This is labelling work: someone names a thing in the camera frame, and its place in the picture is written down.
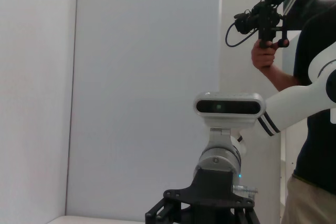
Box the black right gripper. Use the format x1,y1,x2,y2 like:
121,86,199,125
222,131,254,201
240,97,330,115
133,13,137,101
145,167,260,224

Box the black handheld camera rig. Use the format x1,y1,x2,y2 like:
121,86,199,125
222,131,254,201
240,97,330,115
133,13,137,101
233,0,290,50

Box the bare person's forearm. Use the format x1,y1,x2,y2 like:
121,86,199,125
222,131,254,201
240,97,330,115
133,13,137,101
256,61,302,96

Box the bare person's hand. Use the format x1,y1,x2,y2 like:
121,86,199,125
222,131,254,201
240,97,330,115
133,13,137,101
251,39,275,69

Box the khaki trousers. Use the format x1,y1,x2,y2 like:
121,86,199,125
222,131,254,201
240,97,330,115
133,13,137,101
280,175,336,224

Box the black shirt torso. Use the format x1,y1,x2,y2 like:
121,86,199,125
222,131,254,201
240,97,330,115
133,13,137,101
292,6,336,192

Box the blue camera rig cable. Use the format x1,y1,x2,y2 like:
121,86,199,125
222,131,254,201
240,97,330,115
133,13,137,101
226,22,259,49

